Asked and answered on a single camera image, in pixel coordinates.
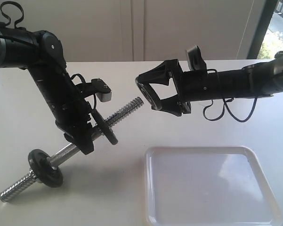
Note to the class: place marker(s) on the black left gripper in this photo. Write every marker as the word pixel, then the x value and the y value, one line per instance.
pixel 73 118

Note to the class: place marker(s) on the black weight plate left end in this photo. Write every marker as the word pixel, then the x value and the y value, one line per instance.
pixel 40 165

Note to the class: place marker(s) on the white plastic tray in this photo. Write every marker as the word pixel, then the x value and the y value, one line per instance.
pixel 208 186

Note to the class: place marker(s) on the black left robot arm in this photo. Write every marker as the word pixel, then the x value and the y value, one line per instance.
pixel 41 53

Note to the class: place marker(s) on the black weight plate right end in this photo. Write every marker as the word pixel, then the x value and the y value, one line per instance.
pixel 104 127

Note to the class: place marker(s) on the chrome threaded dumbbell bar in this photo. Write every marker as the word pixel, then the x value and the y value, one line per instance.
pixel 69 151

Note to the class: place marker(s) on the black weight plate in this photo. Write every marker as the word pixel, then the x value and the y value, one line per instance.
pixel 150 95

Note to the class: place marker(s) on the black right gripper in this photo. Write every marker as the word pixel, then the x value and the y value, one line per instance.
pixel 196 85

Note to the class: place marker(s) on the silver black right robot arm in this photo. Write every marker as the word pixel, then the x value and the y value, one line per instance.
pixel 170 89

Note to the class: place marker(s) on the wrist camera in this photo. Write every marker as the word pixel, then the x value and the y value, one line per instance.
pixel 96 87
pixel 194 59

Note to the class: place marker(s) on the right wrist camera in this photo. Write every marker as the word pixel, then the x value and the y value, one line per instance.
pixel 194 59

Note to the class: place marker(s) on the black weight plate end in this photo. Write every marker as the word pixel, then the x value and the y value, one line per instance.
pixel 104 127
pixel 40 165

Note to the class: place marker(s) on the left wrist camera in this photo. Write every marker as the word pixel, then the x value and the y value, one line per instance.
pixel 96 87

